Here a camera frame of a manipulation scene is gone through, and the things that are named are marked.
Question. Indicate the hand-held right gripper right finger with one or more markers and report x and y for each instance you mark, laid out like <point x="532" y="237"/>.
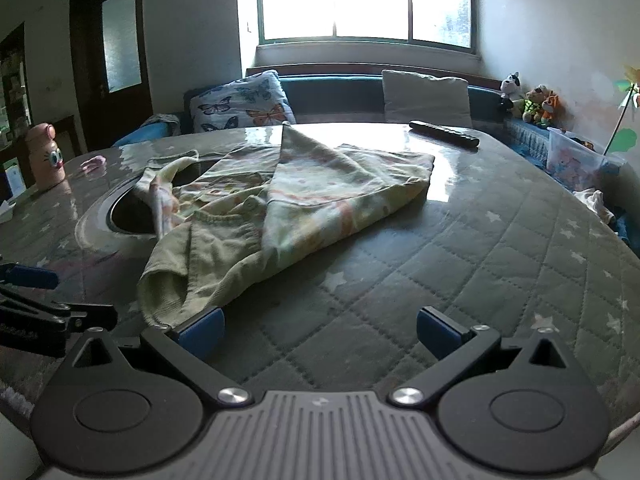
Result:
<point x="440" y="332"/>

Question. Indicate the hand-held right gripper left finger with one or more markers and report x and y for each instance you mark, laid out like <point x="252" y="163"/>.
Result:
<point x="202" y="332"/>

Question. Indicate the black remote control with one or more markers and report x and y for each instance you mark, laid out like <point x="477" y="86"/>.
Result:
<point x="445" y="133"/>

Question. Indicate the butterfly print pillow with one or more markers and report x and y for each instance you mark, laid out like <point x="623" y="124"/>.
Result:
<point x="240" y="105"/>

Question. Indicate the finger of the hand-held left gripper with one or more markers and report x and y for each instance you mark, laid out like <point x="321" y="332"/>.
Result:
<point x="85" y="316"/>
<point x="30" y="276"/>

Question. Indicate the grey cloth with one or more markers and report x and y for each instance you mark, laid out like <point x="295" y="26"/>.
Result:
<point x="162" y="120"/>

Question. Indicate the white cloth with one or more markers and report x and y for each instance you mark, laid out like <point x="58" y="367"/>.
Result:
<point x="595" y="202"/>

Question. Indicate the white paper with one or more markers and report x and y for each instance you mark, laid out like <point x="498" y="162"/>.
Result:
<point x="6" y="211"/>

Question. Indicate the clear plastic storage box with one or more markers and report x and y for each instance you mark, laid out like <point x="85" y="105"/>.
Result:
<point x="575" y="160"/>

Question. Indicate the pink cartoon face bottle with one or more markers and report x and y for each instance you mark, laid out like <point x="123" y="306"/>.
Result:
<point x="42" y="160"/>

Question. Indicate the round black table hob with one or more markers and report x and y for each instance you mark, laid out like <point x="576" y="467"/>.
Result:
<point x="127" y="212"/>

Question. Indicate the blue corner sofa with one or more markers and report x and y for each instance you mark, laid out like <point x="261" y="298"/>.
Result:
<point x="340" y="95"/>

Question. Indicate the dark wooden chair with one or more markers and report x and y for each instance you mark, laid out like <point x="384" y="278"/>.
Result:
<point x="65" y="132"/>

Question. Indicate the small pink object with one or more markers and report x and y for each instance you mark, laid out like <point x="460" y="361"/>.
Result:
<point x="94" y="164"/>

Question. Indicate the grey pillow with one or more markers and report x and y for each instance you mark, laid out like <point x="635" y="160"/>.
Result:
<point x="425" y="97"/>

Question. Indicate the green framed window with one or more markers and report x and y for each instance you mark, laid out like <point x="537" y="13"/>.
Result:
<point x="370" y="0"/>

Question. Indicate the plush toy in yellow vest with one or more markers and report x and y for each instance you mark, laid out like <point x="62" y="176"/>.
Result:
<point x="535" y="105"/>

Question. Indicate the orange plush fox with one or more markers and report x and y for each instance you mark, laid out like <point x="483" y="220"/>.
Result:
<point x="551" y="107"/>

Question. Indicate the dark wooden door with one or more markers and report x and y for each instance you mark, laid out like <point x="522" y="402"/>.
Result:
<point x="85" y="60"/>

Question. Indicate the black and white plush dog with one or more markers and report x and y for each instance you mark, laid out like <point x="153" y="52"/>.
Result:
<point x="511" y="90"/>

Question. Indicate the dark glass front cabinet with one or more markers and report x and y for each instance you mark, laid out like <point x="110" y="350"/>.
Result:
<point x="12" y="90"/>

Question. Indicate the patterned green child's shirt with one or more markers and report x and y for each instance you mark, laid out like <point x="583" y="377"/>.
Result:
<point x="300" y="200"/>

